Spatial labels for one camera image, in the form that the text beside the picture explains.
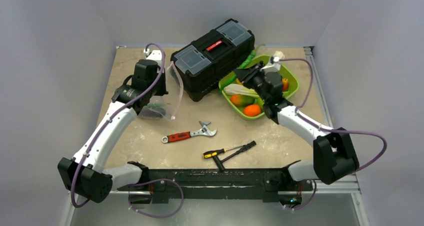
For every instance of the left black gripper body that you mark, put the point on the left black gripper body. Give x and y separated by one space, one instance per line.
160 89

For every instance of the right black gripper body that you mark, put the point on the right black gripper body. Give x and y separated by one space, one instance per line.
250 77

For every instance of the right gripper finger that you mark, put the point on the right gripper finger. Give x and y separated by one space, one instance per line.
245 75
259 67

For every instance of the toy green bean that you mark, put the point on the toy green bean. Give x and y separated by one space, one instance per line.
243 65

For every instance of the toy orange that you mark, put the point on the toy orange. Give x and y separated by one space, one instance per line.
252 110

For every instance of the toy purple eggplant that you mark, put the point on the toy purple eggplant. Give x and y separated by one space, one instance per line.
153 111

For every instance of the clear zip top bag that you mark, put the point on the clear zip top bag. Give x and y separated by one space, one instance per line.
175 87

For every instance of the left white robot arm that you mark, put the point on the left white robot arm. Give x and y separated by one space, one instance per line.
84 175

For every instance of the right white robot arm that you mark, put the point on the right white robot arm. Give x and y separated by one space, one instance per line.
334 155

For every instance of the toy leek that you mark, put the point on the toy leek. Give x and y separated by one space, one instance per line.
234 89

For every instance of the toy bok choy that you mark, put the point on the toy bok choy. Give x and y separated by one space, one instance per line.
279 54

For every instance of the toy mango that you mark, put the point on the toy mango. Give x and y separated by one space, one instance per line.
240 100

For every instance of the black plastic toolbox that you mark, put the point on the black plastic toolbox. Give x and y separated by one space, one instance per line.
205 61

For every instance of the yellow black screwdriver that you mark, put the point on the yellow black screwdriver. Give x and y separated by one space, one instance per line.
211 153

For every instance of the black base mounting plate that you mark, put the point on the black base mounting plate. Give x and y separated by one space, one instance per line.
265 184

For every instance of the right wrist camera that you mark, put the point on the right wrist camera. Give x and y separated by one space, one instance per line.
274 65

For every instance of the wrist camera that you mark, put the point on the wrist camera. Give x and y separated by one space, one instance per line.
274 65
154 55

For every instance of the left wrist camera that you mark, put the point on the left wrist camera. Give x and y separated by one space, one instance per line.
154 55

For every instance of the red handled adjustable wrench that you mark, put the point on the red handled adjustable wrench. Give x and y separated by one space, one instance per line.
203 131

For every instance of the black T-handle tool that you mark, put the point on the black T-handle tool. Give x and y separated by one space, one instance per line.
220 162

